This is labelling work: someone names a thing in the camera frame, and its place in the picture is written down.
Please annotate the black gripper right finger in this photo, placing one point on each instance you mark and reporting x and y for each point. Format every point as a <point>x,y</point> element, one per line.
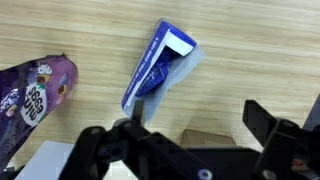
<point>286,146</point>

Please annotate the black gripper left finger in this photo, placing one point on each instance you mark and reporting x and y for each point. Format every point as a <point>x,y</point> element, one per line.
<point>110,150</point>

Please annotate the blue snack packet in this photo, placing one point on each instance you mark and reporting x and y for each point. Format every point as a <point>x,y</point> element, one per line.
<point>156,71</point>

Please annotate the blue cookie box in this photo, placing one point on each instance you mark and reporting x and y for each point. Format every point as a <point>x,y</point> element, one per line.
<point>146,63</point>

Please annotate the white cube drawer box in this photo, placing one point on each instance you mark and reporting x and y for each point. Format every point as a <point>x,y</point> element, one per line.
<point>40,156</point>

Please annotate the brown cardboard box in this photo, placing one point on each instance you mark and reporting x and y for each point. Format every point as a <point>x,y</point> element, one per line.
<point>200,138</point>

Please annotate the purple mini eggs bag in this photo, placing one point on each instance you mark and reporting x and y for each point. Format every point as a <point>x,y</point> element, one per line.
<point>33,100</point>

